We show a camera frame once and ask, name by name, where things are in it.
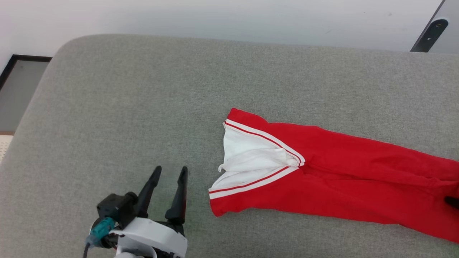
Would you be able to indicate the dark framed grey panel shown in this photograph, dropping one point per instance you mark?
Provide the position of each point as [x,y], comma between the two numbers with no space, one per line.
[21,93]

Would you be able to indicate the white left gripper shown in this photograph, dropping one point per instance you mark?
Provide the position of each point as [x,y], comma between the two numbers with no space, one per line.
[154,236]

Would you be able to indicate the grey fabric sofa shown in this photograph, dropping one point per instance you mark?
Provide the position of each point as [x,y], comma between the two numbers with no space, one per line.
[143,107]

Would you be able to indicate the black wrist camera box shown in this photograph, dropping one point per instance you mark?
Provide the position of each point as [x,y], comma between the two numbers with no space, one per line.
[116,209]

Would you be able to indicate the white perforated panel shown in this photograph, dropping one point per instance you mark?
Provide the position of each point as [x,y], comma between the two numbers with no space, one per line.
[4,147]

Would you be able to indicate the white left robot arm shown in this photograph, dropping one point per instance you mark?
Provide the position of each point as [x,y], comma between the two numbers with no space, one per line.
[136,255]

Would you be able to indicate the red and white garment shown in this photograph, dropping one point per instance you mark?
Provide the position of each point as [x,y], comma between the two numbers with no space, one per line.
[340,172]

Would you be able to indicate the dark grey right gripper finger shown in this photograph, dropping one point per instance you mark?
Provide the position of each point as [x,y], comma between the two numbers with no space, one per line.
[453,202]

